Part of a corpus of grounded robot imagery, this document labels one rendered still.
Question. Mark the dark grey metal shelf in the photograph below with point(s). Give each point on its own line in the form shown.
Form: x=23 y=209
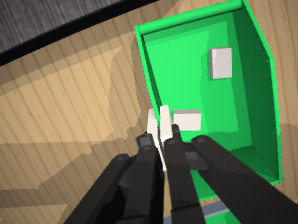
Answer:
x=219 y=209

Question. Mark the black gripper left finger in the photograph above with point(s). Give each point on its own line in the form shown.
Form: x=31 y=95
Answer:
x=104 y=202

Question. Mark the green bin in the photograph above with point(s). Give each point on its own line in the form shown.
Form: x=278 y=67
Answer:
x=241 y=113

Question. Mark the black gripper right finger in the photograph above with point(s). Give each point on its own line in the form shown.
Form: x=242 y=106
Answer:
x=249 y=197

